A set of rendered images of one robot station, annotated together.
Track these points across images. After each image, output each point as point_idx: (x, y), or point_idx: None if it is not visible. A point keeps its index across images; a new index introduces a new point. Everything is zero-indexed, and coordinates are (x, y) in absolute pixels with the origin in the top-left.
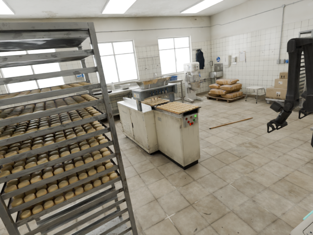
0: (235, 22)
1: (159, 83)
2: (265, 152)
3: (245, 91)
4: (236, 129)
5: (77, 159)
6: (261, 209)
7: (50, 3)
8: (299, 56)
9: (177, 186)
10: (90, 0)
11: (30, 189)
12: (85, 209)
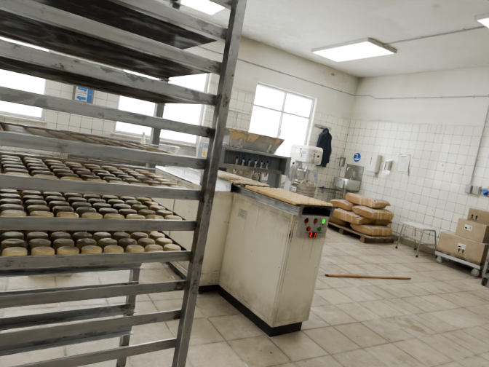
0: (403, 100)
1: (258, 145)
2: (438, 343)
3: (396, 230)
4: (380, 290)
5: (113, 178)
6: None
7: None
8: None
9: (253, 364)
10: None
11: (4, 186)
12: (92, 298)
